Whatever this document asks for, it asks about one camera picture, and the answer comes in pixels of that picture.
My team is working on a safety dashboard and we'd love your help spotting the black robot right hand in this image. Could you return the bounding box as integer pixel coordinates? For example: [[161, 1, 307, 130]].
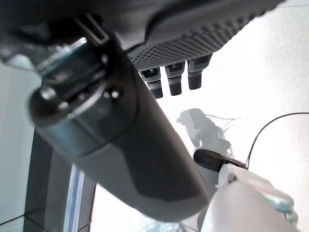
[[0, 0, 287, 222]]

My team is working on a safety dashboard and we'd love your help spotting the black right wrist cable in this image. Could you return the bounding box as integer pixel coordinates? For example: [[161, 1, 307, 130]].
[[245, 112, 309, 170]]

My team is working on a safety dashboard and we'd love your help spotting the black shelf board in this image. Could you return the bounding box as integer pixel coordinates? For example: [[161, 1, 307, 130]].
[[23, 131, 98, 232]]

